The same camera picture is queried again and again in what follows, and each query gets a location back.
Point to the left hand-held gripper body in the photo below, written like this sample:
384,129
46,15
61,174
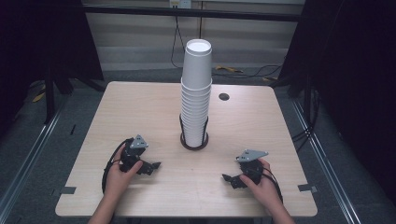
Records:
133,152

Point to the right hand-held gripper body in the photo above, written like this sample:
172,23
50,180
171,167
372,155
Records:
252,168

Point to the stack of white cups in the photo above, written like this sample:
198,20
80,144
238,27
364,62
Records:
196,93

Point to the person's right hand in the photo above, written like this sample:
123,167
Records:
264,191

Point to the person's left hand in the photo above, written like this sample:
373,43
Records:
118,182

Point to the grey tape strip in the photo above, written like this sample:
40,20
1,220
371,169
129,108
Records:
68,190
307,188

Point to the small black floor strip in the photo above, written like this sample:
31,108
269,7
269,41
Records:
73,129

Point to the dark round table grommet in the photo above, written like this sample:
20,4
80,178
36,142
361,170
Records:
224,96

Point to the yellow floor tape piece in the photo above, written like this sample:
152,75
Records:
229,68
39,96

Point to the black curtain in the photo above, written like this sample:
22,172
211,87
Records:
40,43
351,77

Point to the black horizontal bar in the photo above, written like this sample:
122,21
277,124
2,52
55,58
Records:
218,14

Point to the metal floor rail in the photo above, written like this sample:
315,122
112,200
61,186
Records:
327,161
28,161

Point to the white wall socket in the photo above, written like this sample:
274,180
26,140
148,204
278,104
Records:
180,3

